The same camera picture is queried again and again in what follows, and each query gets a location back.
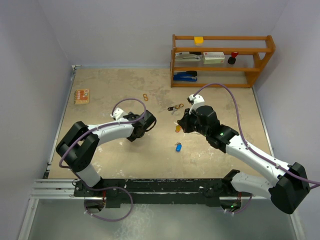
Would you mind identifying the yellow tag key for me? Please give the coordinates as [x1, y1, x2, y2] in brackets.
[175, 125, 182, 133]

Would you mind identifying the black tag key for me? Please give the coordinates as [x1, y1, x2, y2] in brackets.
[167, 106, 179, 115]

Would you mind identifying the orange carabiner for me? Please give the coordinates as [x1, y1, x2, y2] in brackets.
[142, 93, 149, 101]
[174, 103, 184, 109]

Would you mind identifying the blue tag key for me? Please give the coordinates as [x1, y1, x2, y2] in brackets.
[175, 142, 182, 152]

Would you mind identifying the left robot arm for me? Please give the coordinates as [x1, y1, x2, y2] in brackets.
[56, 107, 157, 196]

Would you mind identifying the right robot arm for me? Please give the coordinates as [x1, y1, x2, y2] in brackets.
[177, 105, 311, 214]

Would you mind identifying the blue black stapler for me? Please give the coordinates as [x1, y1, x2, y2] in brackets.
[173, 70, 198, 82]

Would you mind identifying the white grey stapler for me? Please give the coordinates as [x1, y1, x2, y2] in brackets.
[175, 51, 202, 62]

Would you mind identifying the white red box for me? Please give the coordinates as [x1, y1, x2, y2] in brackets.
[202, 52, 225, 65]

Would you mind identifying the wooden shelf rack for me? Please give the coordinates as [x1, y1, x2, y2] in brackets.
[170, 35, 276, 88]

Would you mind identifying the red black stamp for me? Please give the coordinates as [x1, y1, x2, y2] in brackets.
[227, 52, 239, 65]

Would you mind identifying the orange small notebook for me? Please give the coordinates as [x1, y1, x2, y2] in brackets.
[74, 88, 90, 105]

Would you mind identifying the yellow block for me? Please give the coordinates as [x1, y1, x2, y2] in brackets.
[193, 36, 204, 46]

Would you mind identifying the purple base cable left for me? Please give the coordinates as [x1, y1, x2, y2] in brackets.
[83, 187, 136, 222]

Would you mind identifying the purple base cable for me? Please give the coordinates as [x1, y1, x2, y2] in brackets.
[83, 187, 136, 222]
[223, 193, 254, 216]

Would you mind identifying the black base frame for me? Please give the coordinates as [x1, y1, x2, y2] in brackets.
[73, 170, 249, 212]

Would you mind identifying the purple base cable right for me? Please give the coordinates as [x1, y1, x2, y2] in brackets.
[223, 193, 254, 216]

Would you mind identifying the aluminium rail frame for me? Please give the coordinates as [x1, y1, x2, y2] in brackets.
[17, 64, 82, 240]

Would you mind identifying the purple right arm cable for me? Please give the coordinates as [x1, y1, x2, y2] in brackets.
[193, 83, 320, 190]

